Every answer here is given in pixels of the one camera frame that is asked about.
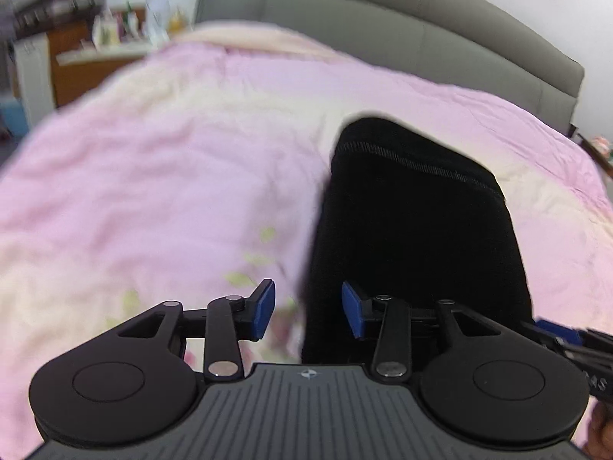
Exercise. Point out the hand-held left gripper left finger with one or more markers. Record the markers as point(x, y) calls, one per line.
point(264, 307)

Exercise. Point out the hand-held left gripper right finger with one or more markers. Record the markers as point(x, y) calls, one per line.
point(353, 310)

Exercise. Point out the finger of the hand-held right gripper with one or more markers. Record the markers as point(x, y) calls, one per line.
point(601, 336)
point(553, 327)

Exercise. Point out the black pants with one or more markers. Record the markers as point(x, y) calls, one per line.
point(412, 230)

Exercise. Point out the person's right hand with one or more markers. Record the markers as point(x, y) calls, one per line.
point(602, 429)

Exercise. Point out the pink blanket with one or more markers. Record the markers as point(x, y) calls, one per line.
point(143, 191)

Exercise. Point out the dark bedside table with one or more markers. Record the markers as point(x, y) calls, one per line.
point(596, 148)

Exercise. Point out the grey padded headboard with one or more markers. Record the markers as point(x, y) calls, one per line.
point(383, 24)

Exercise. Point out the wooden dresser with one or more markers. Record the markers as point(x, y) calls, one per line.
point(86, 74)

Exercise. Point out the yellow soap bottle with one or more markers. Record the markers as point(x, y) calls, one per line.
point(176, 21)

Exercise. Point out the blue plastic bin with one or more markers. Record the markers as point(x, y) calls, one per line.
point(10, 117)

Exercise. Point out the white cabinet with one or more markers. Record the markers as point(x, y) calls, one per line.
point(33, 81)

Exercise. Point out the dark wall shelf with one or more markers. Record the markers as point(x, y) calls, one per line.
point(57, 9)

